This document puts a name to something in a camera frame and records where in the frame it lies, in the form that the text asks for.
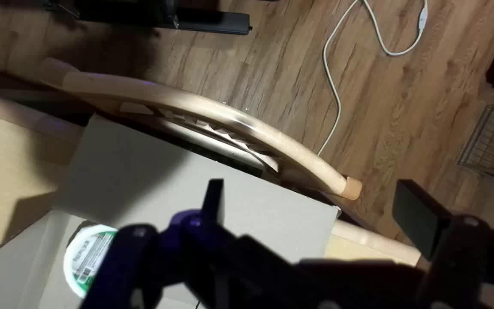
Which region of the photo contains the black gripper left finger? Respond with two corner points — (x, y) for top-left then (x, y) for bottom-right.
(81, 178), (261, 309)

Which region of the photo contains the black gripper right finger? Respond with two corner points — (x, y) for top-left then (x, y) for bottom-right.
(392, 179), (494, 309)

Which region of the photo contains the grey cardboard box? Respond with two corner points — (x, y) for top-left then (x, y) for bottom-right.
(0, 114), (342, 309)

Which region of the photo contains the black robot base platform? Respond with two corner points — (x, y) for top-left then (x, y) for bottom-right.
(40, 0), (254, 37)

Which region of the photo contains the green rimmed white round tub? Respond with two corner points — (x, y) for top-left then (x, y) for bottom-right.
(62, 224), (121, 300)

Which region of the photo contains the curved wooden chair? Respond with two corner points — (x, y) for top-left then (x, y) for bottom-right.
(40, 57), (424, 269)

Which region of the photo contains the metal wire grid rack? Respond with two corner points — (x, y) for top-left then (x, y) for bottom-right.
(458, 106), (494, 186)

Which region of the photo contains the white power cable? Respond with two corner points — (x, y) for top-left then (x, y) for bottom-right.
(314, 0), (433, 159)

